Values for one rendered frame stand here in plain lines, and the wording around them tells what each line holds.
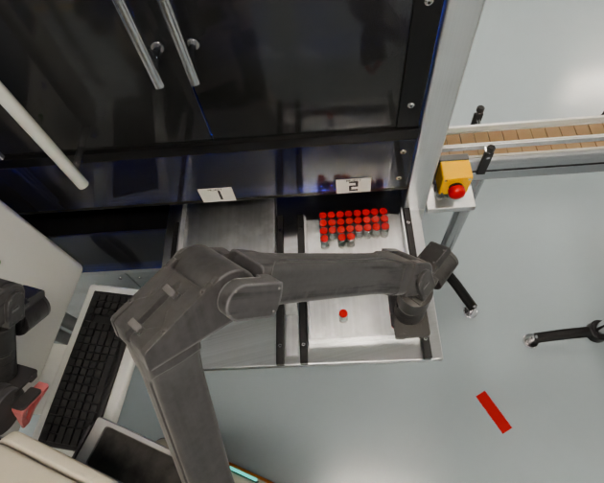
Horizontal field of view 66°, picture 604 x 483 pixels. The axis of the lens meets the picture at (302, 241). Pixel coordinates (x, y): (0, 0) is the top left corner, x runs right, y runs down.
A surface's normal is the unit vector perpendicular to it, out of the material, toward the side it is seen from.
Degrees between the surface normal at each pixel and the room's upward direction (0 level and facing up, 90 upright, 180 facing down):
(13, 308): 99
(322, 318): 0
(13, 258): 90
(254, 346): 0
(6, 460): 42
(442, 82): 90
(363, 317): 0
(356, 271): 66
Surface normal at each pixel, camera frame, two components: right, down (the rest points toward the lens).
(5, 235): 0.98, 0.10
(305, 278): 0.69, 0.27
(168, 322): -0.36, -0.64
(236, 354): -0.08, -0.45
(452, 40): 0.02, 0.89
